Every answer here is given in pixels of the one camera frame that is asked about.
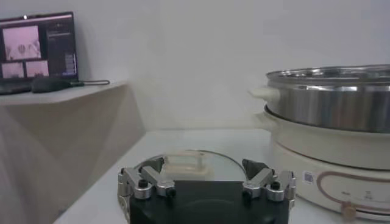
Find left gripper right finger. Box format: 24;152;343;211
241;158;297;203

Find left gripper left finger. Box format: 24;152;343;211
117;156;177;201

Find round glass pot lid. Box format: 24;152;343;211
133;149;247;183

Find stainless steel steamer basket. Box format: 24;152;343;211
248;64;390;134

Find cream electric cooker base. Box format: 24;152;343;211
252;105;390;222

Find white side table with mouse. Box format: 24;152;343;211
0;80;147;224

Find black computer mouse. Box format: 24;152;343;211
31;77;73;94

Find black laptop with dark screen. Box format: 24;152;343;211
0;11;79;95

